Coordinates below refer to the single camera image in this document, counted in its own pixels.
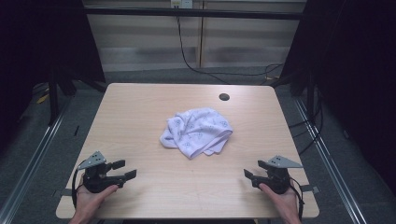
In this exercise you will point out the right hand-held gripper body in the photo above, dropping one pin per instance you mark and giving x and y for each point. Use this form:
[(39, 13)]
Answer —
[(277, 179)]

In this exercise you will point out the person's left hand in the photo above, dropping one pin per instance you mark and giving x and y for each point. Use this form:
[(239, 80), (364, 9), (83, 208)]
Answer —
[(87, 203)]

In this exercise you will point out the white printed towel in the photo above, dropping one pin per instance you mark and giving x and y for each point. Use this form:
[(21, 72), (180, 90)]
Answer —
[(196, 132)]

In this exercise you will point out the metal floor rail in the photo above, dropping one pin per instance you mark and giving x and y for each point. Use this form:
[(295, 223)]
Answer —
[(31, 161), (330, 161)]

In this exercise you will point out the black metal stand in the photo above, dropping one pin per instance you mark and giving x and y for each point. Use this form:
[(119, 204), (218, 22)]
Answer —
[(53, 99)]

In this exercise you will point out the small black strip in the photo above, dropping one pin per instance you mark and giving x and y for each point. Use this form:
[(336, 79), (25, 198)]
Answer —
[(76, 130)]

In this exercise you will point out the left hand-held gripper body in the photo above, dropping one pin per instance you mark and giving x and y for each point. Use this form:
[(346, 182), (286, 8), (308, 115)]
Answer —
[(95, 179)]

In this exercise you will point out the grey tape strip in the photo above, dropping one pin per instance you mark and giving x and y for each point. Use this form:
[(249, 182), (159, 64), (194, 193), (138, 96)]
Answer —
[(67, 192), (309, 188)]

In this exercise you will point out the person's right hand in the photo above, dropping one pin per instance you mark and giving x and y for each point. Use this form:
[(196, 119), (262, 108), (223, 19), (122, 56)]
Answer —
[(286, 205)]

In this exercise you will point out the black table grommet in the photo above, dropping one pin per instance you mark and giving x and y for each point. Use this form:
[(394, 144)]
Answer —
[(224, 96)]

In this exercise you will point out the yellow floor object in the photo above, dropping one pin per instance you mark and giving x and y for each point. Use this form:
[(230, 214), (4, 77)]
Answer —
[(42, 99)]

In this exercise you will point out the white wall outlet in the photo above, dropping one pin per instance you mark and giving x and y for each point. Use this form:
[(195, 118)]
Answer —
[(181, 3)]

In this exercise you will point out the dark curtain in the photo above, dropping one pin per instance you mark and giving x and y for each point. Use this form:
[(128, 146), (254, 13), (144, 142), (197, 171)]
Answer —
[(34, 46), (355, 77)]

